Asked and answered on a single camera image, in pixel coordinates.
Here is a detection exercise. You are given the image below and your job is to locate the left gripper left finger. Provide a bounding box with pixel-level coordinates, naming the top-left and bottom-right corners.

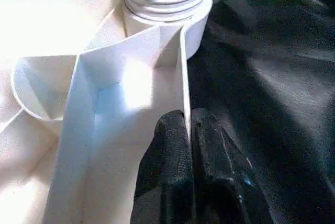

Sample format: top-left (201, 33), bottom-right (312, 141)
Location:
top-left (130, 110), bottom-right (193, 224)

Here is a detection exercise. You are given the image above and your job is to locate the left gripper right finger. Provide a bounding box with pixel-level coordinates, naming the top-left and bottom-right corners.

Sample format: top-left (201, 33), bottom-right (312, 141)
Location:
top-left (188, 107), bottom-right (274, 224)

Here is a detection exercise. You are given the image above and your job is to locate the white plastic table top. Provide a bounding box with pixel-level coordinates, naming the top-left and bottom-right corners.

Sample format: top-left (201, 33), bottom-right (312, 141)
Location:
top-left (0, 0), bottom-right (214, 224)

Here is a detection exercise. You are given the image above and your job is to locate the black plastic mat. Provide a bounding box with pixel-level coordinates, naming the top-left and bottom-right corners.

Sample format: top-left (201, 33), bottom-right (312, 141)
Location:
top-left (0, 0), bottom-right (335, 224)

